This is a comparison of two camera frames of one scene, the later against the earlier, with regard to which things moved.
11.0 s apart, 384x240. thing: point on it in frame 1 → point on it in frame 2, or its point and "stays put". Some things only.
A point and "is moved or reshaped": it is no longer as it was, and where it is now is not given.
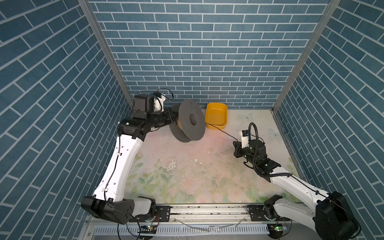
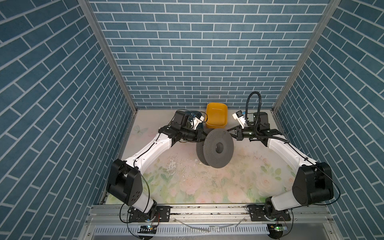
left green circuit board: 148,229 stays put
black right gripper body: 245,152 → 247,132
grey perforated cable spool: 191,122 is moved or reshaped
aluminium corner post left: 92,18 stays put
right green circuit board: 275,230 stays put
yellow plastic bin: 216,114 stays put
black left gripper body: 162,118 → 191,135
